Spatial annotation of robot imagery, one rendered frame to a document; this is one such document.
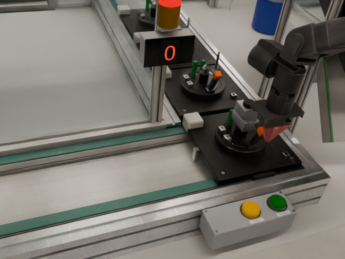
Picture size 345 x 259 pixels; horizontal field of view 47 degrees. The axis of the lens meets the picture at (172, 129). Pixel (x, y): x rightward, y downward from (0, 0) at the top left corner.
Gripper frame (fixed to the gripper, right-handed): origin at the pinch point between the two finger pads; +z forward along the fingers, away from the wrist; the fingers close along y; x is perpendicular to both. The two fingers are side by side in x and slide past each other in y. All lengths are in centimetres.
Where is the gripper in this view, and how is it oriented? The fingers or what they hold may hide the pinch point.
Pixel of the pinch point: (267, 137)
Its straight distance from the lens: 95.2
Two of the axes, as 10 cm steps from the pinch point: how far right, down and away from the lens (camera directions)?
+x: 3.4, 6.4, -6.9
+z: -1.0, 7.5, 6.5
